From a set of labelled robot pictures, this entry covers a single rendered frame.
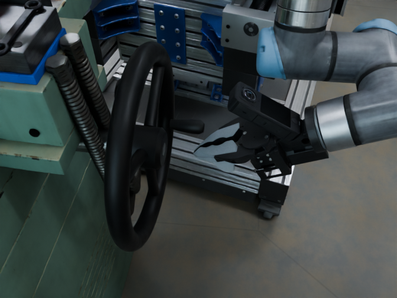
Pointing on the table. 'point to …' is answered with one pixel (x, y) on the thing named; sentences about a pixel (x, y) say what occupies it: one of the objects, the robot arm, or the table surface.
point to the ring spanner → (19, 25)
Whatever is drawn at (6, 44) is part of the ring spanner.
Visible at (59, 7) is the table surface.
